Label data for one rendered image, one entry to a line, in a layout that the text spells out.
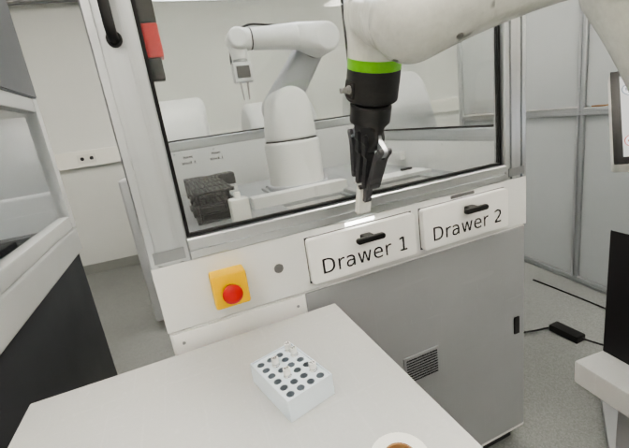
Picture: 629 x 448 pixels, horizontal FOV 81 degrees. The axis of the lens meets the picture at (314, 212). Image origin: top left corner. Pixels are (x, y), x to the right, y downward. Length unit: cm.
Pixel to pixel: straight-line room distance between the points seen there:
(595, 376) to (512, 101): 71
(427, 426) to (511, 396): 93
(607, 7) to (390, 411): 74
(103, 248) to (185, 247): 346
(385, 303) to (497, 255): 39
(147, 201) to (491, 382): 115
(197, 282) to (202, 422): 27
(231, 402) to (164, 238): 33
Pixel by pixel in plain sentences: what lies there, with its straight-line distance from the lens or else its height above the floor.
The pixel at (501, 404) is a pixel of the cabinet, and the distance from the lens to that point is 150.
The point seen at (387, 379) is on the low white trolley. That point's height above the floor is 76.
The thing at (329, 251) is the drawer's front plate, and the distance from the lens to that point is 85.
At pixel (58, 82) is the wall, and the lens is 416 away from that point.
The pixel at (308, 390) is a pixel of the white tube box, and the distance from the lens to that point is 62.
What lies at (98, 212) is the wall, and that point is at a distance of 415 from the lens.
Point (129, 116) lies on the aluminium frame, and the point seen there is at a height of 124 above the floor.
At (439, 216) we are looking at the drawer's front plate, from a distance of 100.
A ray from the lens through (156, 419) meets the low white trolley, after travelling 72.
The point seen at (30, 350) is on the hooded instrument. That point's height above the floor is 72.
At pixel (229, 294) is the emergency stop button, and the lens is 75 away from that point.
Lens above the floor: 119
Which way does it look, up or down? 14 degrees down
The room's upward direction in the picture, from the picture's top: 8 degrees counter-clockwise
